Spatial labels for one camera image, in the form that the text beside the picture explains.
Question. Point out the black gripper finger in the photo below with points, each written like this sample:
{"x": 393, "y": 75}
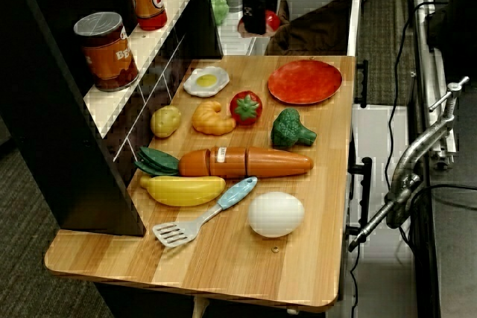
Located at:
{"x": 272, "y": 1}
{"x": 254, "y": 16}

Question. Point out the red toy plate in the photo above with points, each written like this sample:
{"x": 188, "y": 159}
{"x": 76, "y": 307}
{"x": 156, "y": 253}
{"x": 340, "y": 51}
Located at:
{"x": 305, "y": 81}

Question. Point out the light green toy lettuce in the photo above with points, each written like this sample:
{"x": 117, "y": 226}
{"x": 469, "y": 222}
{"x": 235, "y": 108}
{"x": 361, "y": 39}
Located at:
{"x": 219, "y": 7}

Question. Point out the brown cloth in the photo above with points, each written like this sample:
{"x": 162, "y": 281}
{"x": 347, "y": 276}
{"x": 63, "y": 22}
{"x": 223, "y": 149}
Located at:
{"x": 316, "y": 27}

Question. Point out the toy fried egg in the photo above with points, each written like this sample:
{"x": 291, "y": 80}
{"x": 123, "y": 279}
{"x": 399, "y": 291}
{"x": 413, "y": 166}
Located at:
{"x": 206, "y": 81}

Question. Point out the red toy tomato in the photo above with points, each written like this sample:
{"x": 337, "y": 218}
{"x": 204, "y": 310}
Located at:
{"x": 245, "y": 107}

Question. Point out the toy croissant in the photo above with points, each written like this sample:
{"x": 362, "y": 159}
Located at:
{"x": 212, "y": 120}

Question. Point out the green toy broccoli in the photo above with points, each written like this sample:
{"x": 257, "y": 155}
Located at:
{"x": 288, "y": 129}

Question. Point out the yellow toy potato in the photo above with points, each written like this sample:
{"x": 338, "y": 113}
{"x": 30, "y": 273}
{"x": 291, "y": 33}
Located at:
{"x": 165, "y": 121}

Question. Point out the orange toy carrot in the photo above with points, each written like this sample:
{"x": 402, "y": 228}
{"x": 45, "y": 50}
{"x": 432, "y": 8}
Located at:
{"x": 242, "y": 162}

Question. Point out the toy beans can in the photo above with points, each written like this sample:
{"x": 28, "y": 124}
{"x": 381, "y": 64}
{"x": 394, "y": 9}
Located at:
{"x": 106, "y": 53}

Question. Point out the yellow toy banana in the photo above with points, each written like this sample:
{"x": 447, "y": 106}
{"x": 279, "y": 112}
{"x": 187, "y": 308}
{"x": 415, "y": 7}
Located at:
{"x": 182, "y": 190}

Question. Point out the white toy egg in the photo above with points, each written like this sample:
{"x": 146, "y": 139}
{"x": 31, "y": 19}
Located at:
{"x": 276, "y": 214}

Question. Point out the metal C-clamp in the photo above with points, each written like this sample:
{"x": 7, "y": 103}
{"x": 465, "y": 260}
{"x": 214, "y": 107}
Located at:
{"x": 410, "y": 161}

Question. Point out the black toy kitchen shelf unit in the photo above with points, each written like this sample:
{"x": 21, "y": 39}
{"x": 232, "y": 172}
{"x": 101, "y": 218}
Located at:
{"x": 56, "y": 128}

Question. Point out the small table screw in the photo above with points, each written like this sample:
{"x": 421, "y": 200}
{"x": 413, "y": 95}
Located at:
{"x": 275, "y": 249}

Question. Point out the aluminium frame rail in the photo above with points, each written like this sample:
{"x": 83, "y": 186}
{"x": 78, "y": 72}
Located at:
{"x": 428, "y": 53}

